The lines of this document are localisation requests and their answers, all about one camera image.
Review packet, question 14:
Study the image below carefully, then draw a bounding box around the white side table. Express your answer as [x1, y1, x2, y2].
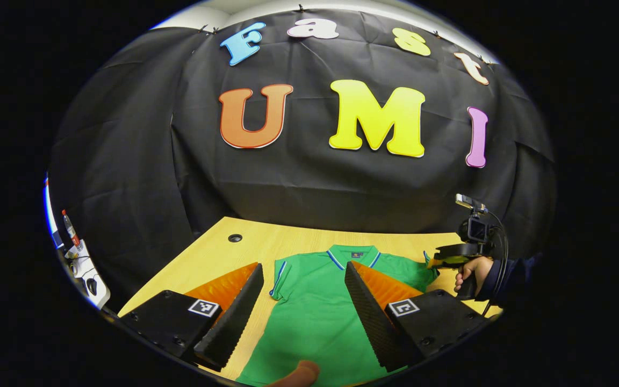
[54, 241, 112, 310]

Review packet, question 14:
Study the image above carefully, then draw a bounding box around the red capped bottle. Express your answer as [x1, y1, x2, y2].
[61, 209, 82, 249]

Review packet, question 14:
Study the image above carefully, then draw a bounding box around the row of black clips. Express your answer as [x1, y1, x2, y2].
[197, 4, 495, 65]

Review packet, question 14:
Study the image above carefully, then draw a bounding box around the green T-shirt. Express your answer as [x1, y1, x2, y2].
[237, 245, 439, 387]

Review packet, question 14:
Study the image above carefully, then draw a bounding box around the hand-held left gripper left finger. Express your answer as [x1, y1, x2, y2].
[118, 262, 265, 371]

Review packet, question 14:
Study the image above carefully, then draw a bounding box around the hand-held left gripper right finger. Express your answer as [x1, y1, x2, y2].
[344, 261, 490, 372]

